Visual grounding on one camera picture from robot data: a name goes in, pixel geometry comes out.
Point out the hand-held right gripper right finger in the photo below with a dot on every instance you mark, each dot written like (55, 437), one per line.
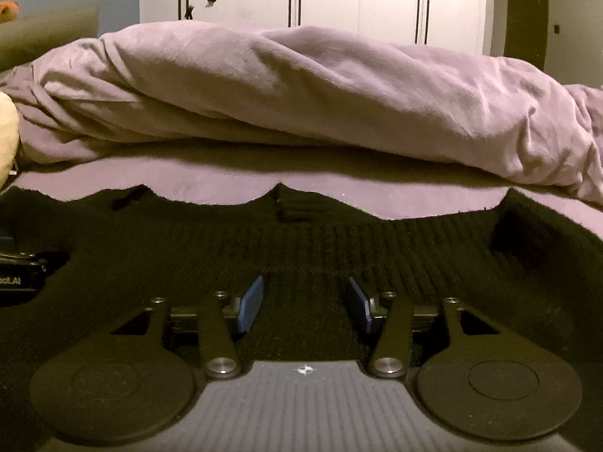
(360, 306)

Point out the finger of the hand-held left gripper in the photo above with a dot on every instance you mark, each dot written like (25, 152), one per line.
(21, 258)
(5, 242)

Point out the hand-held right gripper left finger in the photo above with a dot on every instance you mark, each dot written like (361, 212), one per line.
(248, 306)

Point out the black knit sweater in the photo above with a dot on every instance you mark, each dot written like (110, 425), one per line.
(306, 254)

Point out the yellow kissing face pillow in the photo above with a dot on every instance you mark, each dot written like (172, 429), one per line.
(7, 136)

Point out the purple duvet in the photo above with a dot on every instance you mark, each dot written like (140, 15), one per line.
(282, 89)

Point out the orange plush toy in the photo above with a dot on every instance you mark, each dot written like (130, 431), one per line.
(7, 12)

